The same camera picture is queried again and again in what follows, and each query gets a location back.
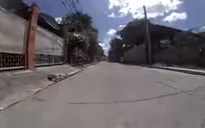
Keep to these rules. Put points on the tree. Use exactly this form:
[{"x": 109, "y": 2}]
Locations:
[{"x": 115, "y": 50}]

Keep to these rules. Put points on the grey concrete road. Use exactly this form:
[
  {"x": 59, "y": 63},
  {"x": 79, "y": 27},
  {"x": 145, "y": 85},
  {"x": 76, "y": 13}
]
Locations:
[{"x": 123, "y": 86}]

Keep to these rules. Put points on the row of trees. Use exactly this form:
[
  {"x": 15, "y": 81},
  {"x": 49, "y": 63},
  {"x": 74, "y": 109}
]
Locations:
[{"x": 81, "y": 40}]

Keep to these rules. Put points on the small rubble pile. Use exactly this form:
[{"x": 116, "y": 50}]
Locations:
[{"x": 57, "y": 77}]

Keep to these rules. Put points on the utility pole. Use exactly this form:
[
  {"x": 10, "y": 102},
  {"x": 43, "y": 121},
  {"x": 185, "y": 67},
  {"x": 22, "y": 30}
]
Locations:
[{"x": 148, "y": 40}]

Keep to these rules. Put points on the dark building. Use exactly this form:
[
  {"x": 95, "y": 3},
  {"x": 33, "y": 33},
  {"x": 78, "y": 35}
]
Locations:
[{"x": 170, "y": 43}]

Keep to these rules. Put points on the grey concrete pavement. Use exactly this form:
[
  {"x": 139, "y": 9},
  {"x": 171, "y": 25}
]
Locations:
[
  {"x": 13, "y": 86},
  {"x": 186, "y": 70}
]

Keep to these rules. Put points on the pale wall with brick pillar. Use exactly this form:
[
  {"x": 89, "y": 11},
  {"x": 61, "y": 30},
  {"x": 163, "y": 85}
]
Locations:
[{"x": 6, "y": 36}]

